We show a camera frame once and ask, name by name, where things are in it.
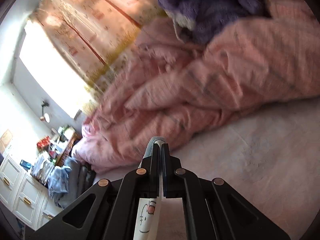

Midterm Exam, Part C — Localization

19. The stack of folded grey clothes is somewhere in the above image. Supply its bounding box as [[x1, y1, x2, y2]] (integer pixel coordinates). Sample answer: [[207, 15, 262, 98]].
[[47, 157, 96, 209]]

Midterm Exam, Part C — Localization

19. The pink bed sheet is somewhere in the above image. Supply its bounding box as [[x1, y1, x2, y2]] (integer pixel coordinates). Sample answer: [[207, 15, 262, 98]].
[[93, 100, 320, 240]]

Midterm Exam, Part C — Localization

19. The white drawer cabinet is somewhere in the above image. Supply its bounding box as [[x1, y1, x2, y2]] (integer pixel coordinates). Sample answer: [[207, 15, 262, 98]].
[[0, 156, 62, 230]]

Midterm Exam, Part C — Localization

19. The stack of papers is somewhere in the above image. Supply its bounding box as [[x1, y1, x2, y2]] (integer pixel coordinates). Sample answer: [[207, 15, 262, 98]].
[[30, 153, 54, 186]]

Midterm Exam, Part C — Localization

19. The carved wooden desk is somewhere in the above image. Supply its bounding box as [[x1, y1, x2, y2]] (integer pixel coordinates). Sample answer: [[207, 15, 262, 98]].
[[55, 133, 81, 167]]

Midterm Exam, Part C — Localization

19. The red gift bag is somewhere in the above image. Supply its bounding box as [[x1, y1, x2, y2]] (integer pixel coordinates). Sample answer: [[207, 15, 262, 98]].
[[36, 136, 50, 152]]

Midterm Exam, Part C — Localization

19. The pink plaid duvet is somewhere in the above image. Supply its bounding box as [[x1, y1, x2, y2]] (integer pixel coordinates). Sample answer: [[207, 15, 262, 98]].
[[72, 0, 319, 173]]

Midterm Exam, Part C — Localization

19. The tree print curtain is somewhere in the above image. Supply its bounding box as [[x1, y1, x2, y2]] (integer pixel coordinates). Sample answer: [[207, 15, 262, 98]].
[[30, 0, 163, 93]]

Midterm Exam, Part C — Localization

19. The pink wall lamp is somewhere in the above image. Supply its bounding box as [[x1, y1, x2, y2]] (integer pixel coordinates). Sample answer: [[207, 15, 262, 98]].
[[40, 101, 50, 123]]

